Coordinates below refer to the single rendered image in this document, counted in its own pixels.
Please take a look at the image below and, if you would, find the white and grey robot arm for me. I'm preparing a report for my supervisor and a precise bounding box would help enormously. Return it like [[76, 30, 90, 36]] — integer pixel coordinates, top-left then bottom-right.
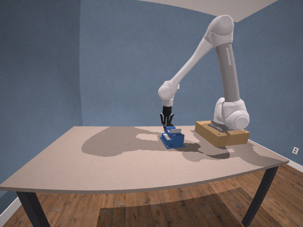
[[158, 15, 250, 132]]

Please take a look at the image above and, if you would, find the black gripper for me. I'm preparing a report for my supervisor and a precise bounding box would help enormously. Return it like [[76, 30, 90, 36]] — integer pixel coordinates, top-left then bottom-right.
[[160, 106, 174, 132]]

